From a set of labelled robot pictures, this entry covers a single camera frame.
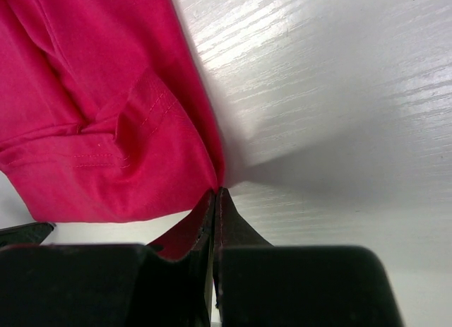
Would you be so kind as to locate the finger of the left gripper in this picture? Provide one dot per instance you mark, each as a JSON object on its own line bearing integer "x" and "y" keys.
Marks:
{"x": 32, "y": 233}

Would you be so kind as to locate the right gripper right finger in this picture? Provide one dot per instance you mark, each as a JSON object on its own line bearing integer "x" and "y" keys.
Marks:
{"x": 258, "y": 284}

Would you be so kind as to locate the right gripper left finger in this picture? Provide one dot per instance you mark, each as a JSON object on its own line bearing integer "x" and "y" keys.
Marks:
{"x": 164, "y": 283}

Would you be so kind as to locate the pink t-shirt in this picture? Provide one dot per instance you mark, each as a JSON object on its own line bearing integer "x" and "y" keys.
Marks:
{"x": 104, "y": 117}

